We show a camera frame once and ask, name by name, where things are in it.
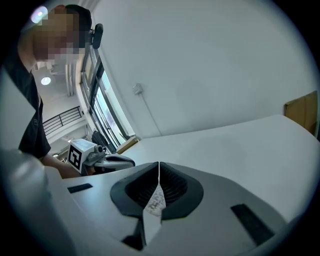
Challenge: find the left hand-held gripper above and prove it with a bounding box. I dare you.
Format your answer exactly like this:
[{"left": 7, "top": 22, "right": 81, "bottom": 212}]
[{"left": 67, "top": 138, "right": 136, "bottom": 174}]

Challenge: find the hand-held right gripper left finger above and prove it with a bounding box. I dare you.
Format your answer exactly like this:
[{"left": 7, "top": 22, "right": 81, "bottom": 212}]
[{"left": 48, "top": 161, "right": 161, "bottom": 256}]

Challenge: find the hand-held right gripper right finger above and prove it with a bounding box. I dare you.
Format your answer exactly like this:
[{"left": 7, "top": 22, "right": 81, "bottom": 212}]
[{"left": 147, "top": 161, "right": 288, "bottom": 256}]

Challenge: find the person's left forearm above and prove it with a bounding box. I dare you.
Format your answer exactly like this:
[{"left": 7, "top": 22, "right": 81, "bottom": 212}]
[{"left": 41, "top": 153, "right": 82, "bottom": 179}]

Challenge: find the black metal railing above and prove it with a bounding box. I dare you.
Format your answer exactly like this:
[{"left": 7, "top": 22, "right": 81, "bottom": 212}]
[{"left": 41, "top": 105, "right": 83, "bottom": 138}]

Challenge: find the person's black shirt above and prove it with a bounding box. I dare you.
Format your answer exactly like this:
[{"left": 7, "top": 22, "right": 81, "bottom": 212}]
[{"left": 3, "top": 57, "right": 53, "bottom": 160}]

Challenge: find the person's head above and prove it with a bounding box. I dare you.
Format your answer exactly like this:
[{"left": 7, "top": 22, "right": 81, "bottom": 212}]
[{"left": 17, "top": 4, "right": 93, "bottom": 74}]

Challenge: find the white wall cable conduit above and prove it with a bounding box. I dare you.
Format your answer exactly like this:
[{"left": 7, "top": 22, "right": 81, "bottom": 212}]
[{"left": 141, "top": 93, "right": 163, "bottom": 138}]

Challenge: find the window frame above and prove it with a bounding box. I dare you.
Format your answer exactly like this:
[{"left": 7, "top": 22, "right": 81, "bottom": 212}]
[{"left": 79, "top": 46, "right": 138, "bottom": 151}]

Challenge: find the black head camera mount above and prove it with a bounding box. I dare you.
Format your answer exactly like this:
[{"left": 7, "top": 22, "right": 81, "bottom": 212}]
[{"left": 89, "top": 22, "right": 104, "bottom": 50}]

